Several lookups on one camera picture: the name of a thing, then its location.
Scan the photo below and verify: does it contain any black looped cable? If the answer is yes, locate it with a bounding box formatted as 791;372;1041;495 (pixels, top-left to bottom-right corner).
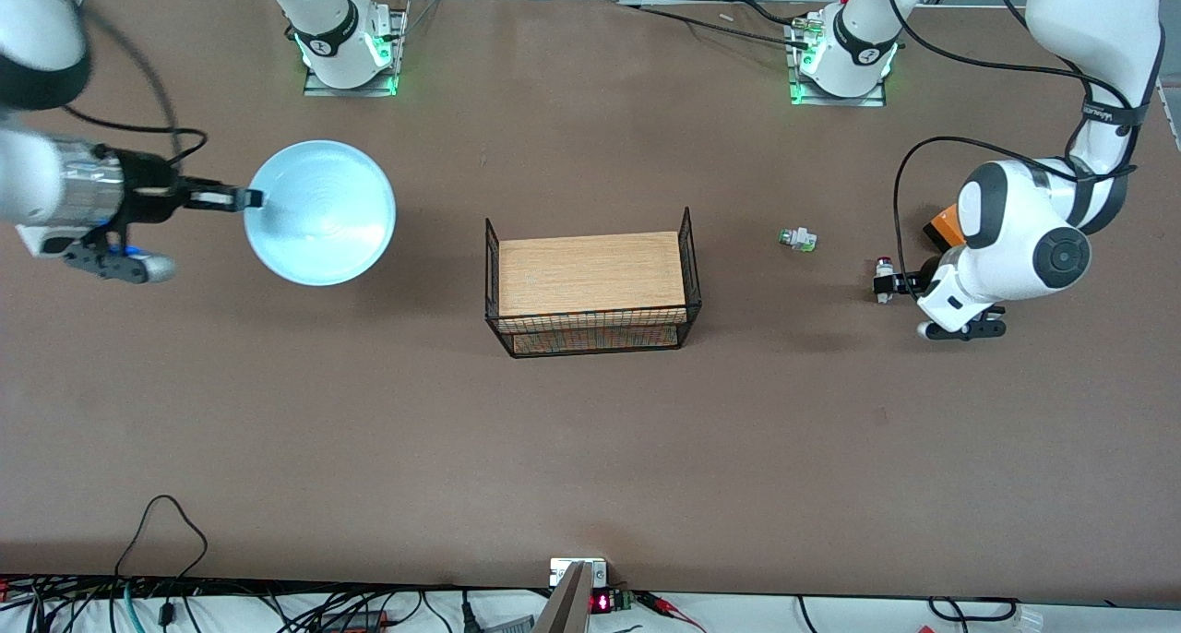
114;495;209;580

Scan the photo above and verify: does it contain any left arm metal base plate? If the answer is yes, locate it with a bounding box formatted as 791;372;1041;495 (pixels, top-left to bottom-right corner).
786;15;888;108

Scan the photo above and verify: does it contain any perforated metal edge strip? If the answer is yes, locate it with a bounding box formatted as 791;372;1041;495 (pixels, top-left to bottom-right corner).
1159;75;1181;145

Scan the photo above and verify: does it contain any orange button enclosure box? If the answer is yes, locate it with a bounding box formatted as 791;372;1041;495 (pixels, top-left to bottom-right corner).
925;203;966;252

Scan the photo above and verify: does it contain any grey camera mount bar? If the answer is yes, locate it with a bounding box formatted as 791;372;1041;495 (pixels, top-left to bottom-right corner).
533;561;592;633

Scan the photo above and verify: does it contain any red clip lead wire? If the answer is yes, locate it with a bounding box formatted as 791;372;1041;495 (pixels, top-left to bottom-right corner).
637;592;707;633

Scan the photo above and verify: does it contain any black coiled thin cable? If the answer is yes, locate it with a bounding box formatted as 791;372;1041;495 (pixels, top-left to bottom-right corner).
927;596;1020;623

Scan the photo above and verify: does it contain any black cable across table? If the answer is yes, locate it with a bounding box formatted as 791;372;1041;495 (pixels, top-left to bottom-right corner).
616;4;813;49

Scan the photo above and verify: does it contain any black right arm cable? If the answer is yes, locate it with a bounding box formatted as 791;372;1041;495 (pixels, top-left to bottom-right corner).
55;6;209;168

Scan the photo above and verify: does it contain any light blue round plate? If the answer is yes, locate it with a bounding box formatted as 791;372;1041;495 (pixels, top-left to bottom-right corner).
244;140;398;287

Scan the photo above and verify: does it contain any white metal mount block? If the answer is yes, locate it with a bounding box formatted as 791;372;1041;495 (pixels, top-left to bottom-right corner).
550;558;608;588

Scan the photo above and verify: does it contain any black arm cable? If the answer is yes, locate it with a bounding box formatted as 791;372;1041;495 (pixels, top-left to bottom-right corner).
884;0;1154;304
55;6;209;168

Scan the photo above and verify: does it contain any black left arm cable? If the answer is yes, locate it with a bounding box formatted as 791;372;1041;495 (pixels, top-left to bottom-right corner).
884;0;1154;304

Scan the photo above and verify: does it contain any black power adapter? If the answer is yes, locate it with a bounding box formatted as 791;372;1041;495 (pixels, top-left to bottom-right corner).
318;611;388;633

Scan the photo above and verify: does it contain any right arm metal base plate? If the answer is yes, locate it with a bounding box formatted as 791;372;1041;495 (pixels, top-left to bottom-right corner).
304;6;410;97

